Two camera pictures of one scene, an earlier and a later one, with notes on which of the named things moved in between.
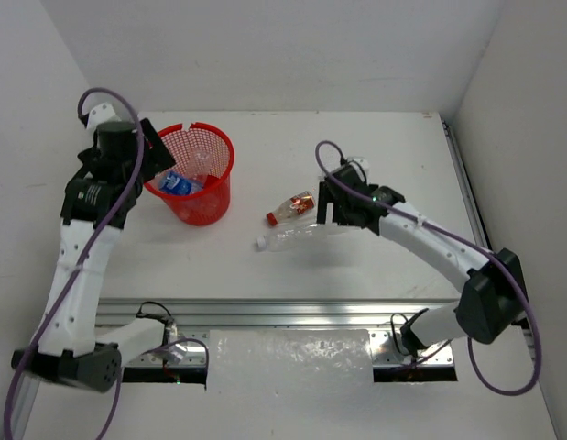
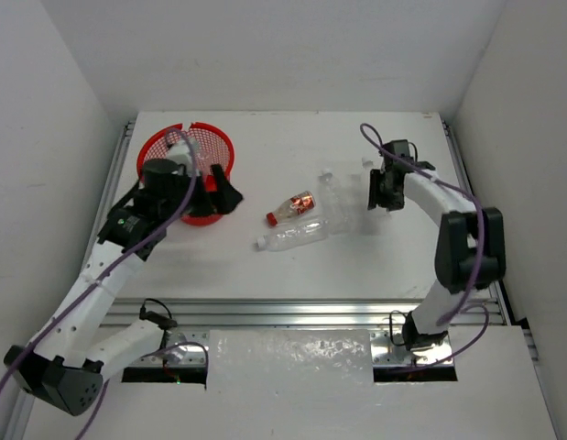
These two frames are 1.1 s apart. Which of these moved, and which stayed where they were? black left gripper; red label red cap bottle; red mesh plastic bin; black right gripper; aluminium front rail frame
Moved: black right gripper; black left gripper
Stayed: red mesh plastic bin; red label red cap bottle; aluminium front rail frame
